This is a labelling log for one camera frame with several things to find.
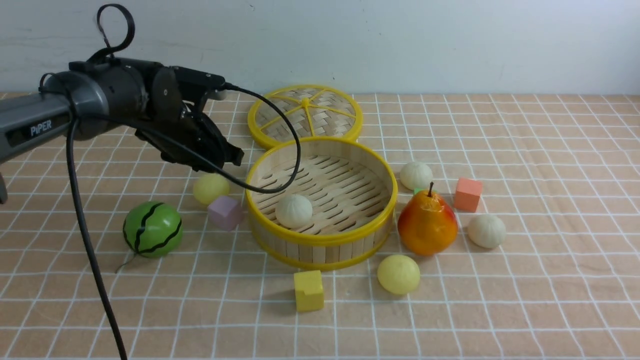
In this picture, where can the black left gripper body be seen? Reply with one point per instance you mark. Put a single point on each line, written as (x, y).
(201, 141)

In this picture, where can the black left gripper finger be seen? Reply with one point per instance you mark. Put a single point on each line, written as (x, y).
(233, 155)

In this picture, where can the yellow bun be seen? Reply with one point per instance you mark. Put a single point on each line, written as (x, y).
(210, 186)
(398, 274)

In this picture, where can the white bun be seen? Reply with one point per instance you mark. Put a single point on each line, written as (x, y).
(294, 211)
(487, 231)
(416, 175)

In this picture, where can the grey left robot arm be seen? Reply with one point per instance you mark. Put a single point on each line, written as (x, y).
(167, 101)

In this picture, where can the bamboo steamer lid yellow rim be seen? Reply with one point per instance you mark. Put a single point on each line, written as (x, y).
(313, 110)

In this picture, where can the bamboo steamer tray yellow rim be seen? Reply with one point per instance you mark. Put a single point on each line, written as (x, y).
(353, 193)

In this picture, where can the purple cube block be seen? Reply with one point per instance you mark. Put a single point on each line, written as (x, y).
(226, 212)

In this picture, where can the green toy watermelon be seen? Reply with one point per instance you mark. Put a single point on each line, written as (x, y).
(152, 230)

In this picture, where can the yellow cube block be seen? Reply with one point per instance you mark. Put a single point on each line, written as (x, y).
(308, 290)

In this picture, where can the orange toy pear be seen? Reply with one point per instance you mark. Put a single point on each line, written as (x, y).
(427, 225)

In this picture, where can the orange cube block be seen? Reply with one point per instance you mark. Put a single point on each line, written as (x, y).
(467, 195)

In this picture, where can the checkered orange tablecloth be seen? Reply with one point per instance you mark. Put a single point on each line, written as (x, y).
(561, 171)

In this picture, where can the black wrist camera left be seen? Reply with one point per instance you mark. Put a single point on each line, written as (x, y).
(199, 86)

